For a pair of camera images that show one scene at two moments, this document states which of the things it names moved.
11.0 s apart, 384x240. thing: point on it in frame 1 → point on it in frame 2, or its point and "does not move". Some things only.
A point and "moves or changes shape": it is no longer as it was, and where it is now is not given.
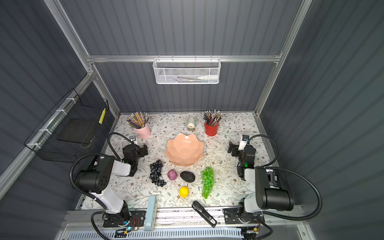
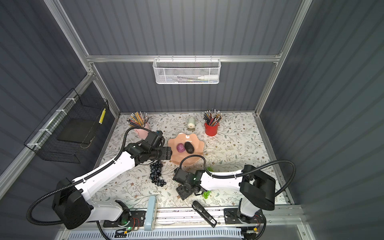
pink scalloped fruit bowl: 184,150 does not move
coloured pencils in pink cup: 138,120 does not move
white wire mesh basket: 187,71 does not move
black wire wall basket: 62,134 does not move
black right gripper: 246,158 → 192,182
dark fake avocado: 187,176 moves or changes shape
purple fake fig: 172,174 moves or changes shape
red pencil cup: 211,131 does not move
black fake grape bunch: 155,169 does not move
